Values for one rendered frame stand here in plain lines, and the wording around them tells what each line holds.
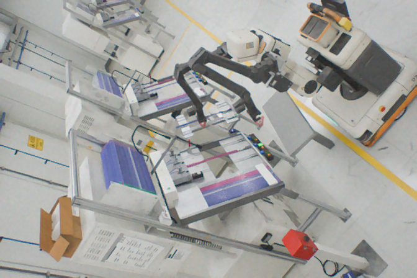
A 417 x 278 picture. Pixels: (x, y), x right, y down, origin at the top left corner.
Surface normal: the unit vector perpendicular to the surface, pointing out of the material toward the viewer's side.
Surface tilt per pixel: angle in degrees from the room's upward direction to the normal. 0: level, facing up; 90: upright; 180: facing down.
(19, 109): 90
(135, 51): 90
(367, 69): 90
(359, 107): 0
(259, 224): 0
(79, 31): 90
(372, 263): 0
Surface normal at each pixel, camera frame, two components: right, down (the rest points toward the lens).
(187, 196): -0.12, -0.83
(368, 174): -0.77, -0.35
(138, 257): 0.36, 0.52
